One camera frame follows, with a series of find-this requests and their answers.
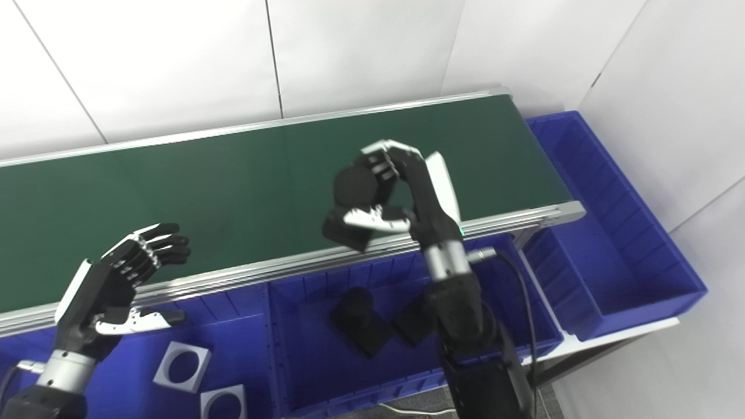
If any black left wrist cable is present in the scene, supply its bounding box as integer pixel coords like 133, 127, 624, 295
0, 360, 46, 396

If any white square ring part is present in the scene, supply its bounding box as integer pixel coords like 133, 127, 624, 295
153, 342, 211, 393
200, 384, 247, 419

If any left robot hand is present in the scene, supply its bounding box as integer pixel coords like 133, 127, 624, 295
55, 223, 191, 361

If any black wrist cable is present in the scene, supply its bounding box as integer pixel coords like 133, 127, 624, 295
0, 360, 46, 396
466, 247, 539, 402

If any green conveyor belt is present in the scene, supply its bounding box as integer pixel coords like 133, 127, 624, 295
0, 87, 586, 338

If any black cylinder block part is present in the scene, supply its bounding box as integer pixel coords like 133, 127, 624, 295
391, 294, 437, 348
331, 288, 393, 358
322, 166, 408, 254

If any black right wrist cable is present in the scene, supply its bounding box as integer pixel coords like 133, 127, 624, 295
466, 247, 539, 402

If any empty blue bin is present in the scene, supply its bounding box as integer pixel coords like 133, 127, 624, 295
521, 111, 708, 341

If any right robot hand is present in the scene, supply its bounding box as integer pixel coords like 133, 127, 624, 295
343, 140, 464, 251

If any blue bin with black parts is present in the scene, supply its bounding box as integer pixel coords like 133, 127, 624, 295
268, 233, 564, 417

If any blue bin with white parts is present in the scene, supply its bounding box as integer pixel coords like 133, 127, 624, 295
0, 285, 280, 419

